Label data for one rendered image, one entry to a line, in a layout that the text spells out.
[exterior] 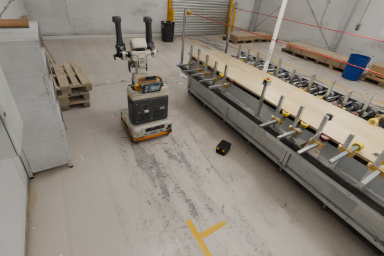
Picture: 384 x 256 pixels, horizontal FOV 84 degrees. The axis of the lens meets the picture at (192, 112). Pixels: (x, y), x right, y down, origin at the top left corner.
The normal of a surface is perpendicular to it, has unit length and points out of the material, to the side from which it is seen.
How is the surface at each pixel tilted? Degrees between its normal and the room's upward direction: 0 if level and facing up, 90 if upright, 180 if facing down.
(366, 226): 91
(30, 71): 90
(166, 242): 0
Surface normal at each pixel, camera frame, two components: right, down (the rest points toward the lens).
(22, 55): 0.51, 0.49
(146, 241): 0.10, -0.85
